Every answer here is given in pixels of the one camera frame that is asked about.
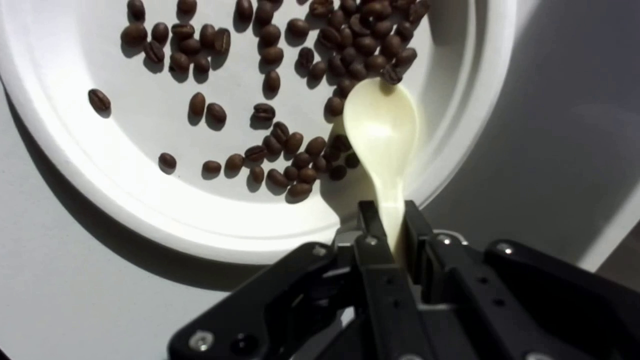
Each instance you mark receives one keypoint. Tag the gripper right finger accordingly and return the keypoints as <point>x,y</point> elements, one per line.
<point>530,295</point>

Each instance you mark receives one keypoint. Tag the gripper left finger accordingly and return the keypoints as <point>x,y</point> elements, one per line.
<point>280,295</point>

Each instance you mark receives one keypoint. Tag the cream plastic spoon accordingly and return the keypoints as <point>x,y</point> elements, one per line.
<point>381,131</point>

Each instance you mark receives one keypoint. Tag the white paper bowl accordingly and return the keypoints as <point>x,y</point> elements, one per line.
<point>150,130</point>

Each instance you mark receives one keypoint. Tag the heap of coffee beans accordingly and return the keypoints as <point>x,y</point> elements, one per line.
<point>300,160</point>
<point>367,45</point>

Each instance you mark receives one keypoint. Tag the brown coffee bean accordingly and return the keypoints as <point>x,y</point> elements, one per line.
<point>201,63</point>
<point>211,167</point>
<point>270,34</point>
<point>263,111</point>
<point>167,161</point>
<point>263,12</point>
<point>182,30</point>
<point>207,35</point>
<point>271,81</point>
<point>216,113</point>
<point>298,27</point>
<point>160,32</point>
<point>135,9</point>
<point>186,6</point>
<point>197,104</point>
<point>272,54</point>
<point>154,51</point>
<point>190,46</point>
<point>334,105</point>
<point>234,162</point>
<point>179,62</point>
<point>99,100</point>
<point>134,34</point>
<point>222,40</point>
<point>244,9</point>

